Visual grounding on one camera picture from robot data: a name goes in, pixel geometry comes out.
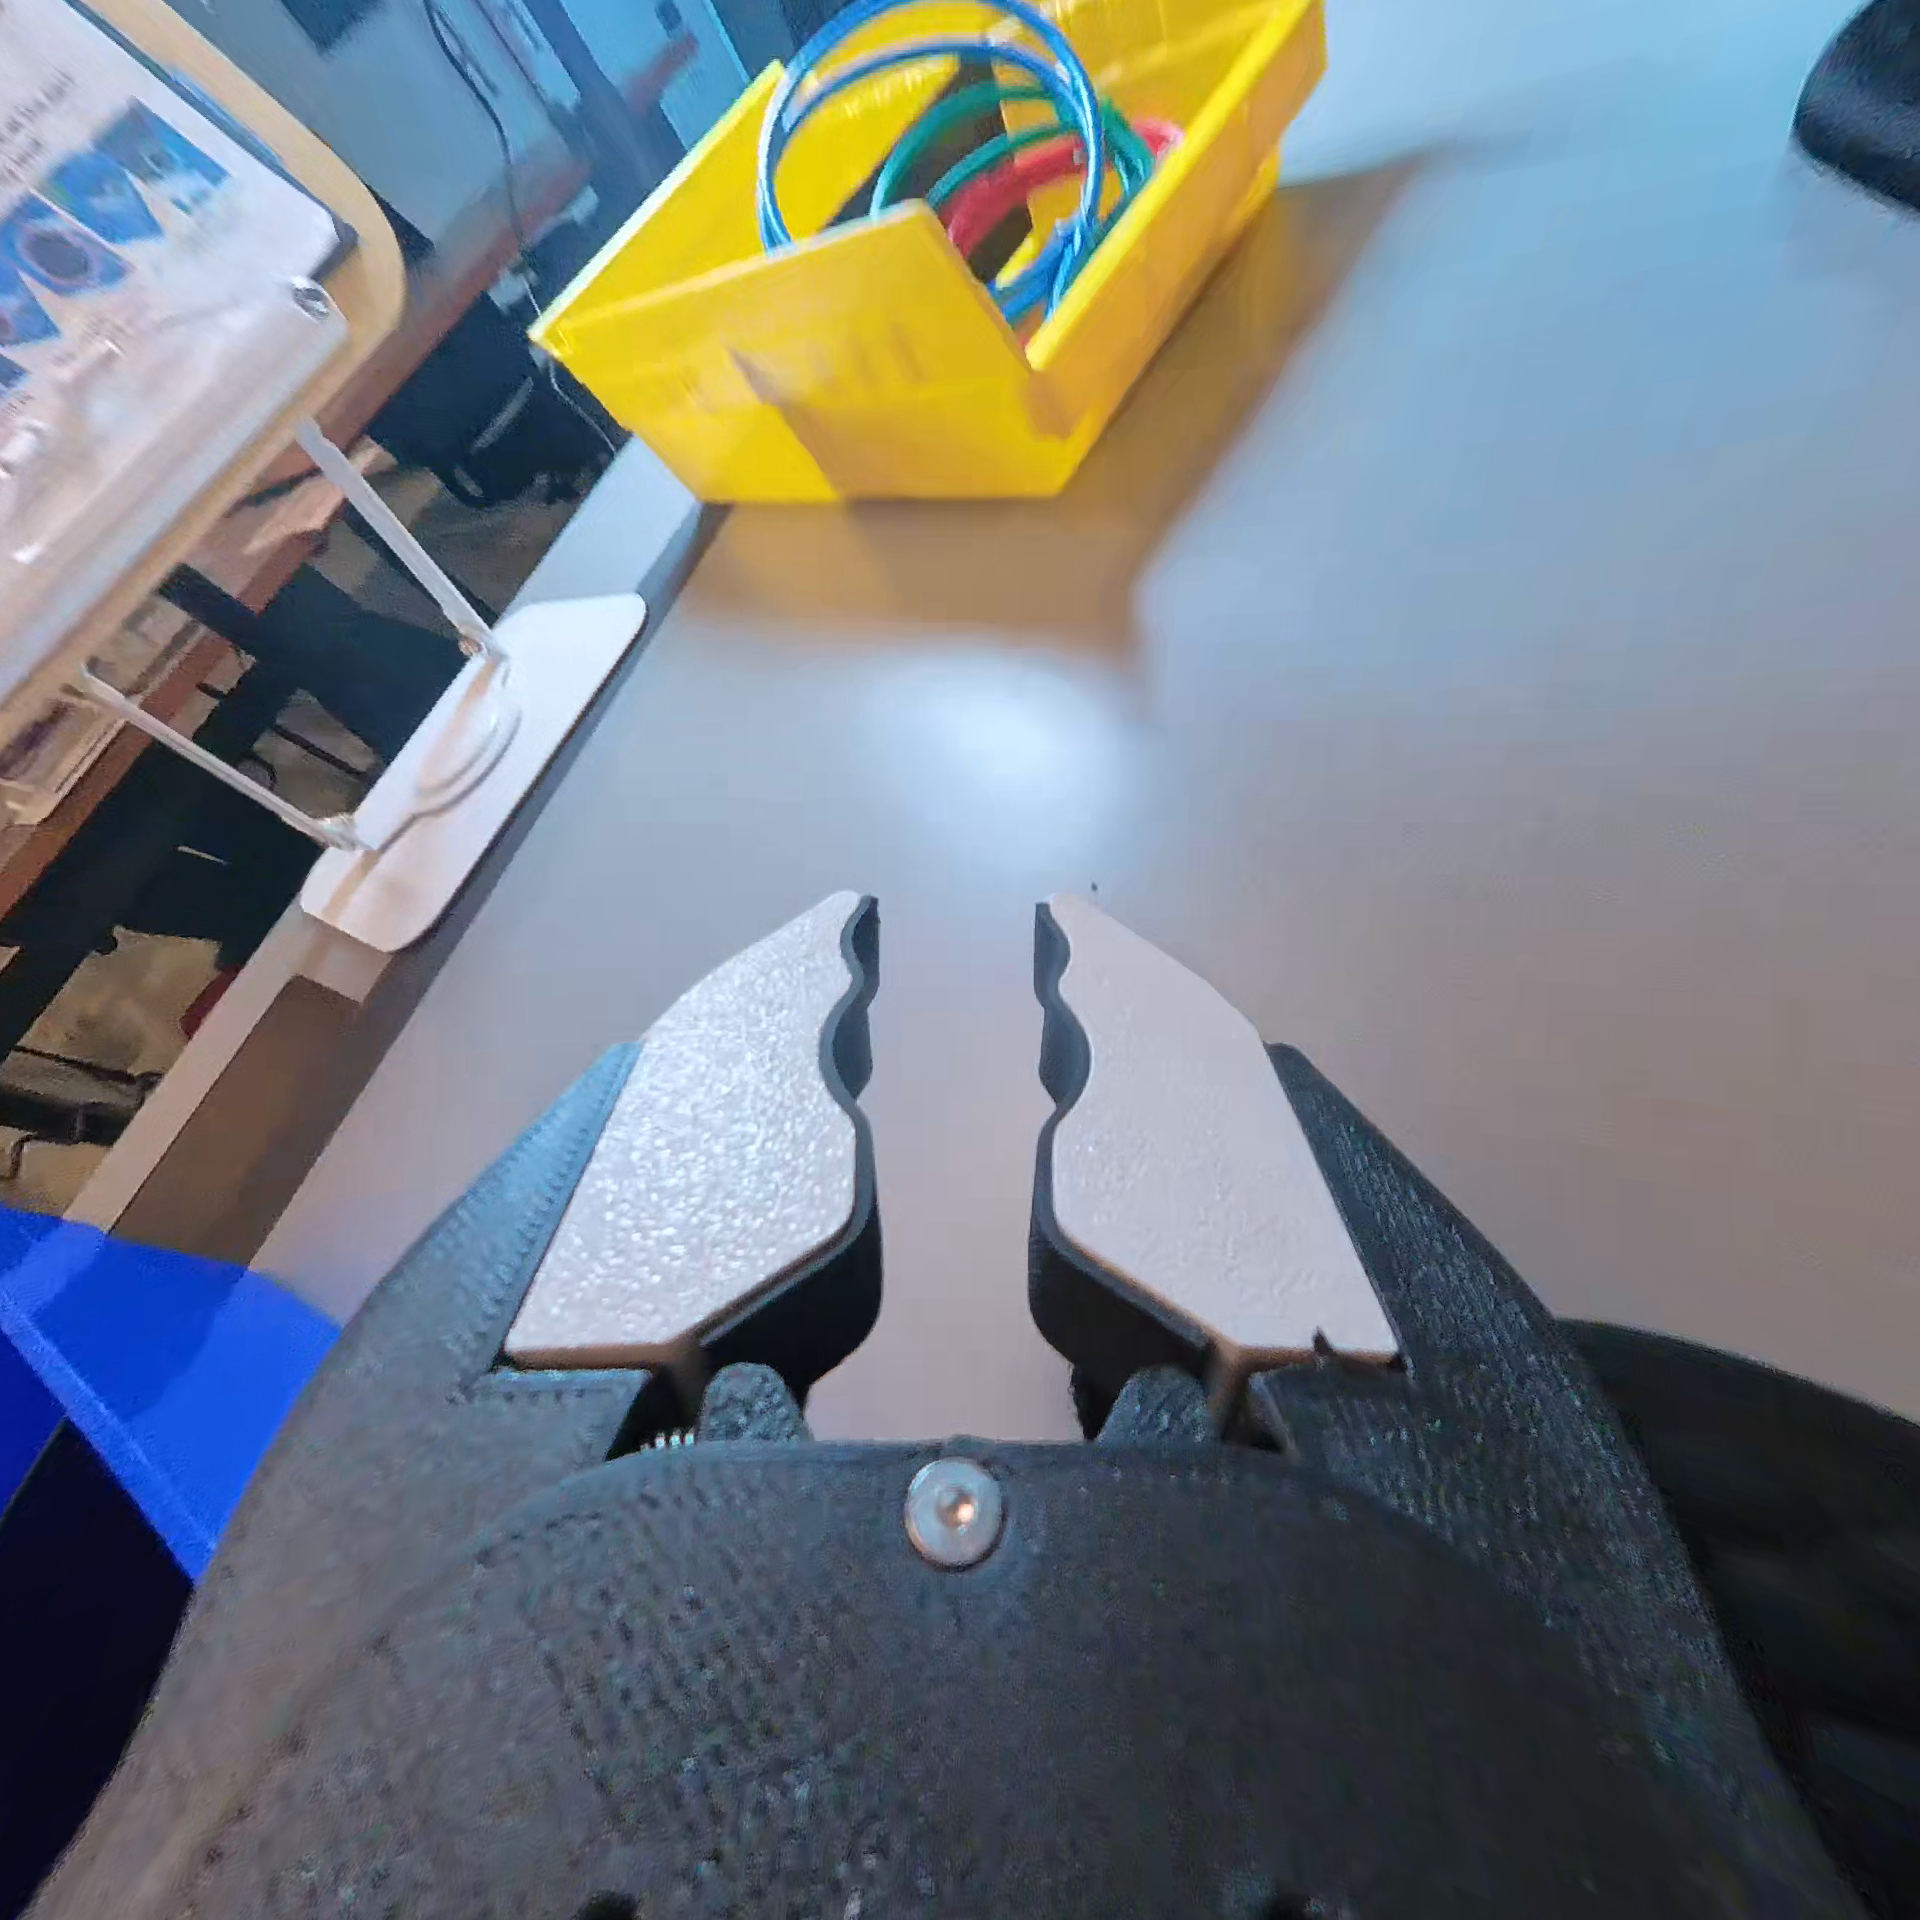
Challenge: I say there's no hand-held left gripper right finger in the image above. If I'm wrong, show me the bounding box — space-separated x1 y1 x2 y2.
1030 893 1404 1439

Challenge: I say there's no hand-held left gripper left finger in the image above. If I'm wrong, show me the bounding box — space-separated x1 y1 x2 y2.
500 889 887 1439

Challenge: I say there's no red ethernet cable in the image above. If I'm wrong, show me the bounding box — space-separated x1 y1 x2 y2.
936 117 1186 265

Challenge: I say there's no dark rounded object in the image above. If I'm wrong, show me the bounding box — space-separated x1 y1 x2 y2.
1792 0 1920 228

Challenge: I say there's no printed instruction sheet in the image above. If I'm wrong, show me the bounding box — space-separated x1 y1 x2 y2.
0 0 352 498

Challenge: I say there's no blue plastic bin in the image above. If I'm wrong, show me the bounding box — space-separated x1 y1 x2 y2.
0 1200 344 1906

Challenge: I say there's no green ethernet cable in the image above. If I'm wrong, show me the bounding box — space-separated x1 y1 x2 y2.
867 77 1160 228

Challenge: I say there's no blue ethernet cable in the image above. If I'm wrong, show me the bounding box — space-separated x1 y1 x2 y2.
754 0 1112 324

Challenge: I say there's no yellow plastic bin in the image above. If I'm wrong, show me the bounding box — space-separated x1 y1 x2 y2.
528 0 1330 504

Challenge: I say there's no dark knit cloth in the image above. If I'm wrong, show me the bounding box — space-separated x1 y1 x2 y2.
1561 1318 1920 1920

